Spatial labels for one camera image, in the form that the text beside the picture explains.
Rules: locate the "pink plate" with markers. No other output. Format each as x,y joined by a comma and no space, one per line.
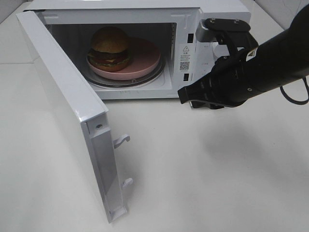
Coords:
144,58

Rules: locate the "white microwave door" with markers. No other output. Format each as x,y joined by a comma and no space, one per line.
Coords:
82,115

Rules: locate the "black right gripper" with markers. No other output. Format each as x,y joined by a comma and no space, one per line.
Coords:
227,85

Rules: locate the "white warning label sticker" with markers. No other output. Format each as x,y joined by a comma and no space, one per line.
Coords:
185,56

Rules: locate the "glass microwave turntable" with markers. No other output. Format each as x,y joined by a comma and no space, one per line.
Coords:
102,82

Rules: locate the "wrist camera mount plate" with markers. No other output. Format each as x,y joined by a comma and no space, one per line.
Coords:
233,33

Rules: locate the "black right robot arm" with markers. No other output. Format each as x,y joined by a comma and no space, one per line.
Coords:
277,62

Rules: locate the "white microwave oven body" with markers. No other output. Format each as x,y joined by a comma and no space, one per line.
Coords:
166,23

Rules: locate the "burger with sesame bun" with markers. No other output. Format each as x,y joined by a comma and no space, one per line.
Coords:
109,49

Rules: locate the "upper white power knob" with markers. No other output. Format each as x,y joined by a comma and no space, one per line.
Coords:
219,50

